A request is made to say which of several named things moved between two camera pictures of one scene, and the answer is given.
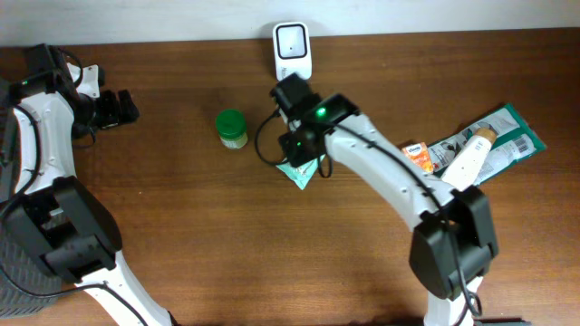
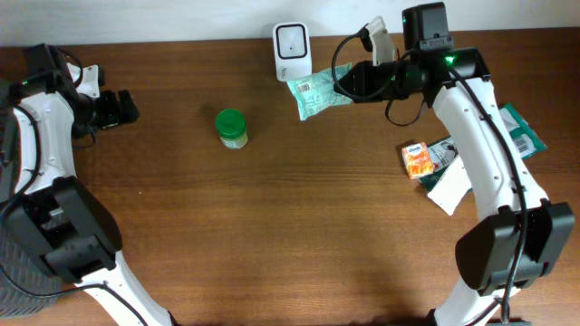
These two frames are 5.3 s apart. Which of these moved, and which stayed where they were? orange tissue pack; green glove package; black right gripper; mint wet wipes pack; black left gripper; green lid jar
Moved: mint wet wipes pack; black right gripper
Stayed: orange tissue pack; black left gripper; green lid jar; green glove package
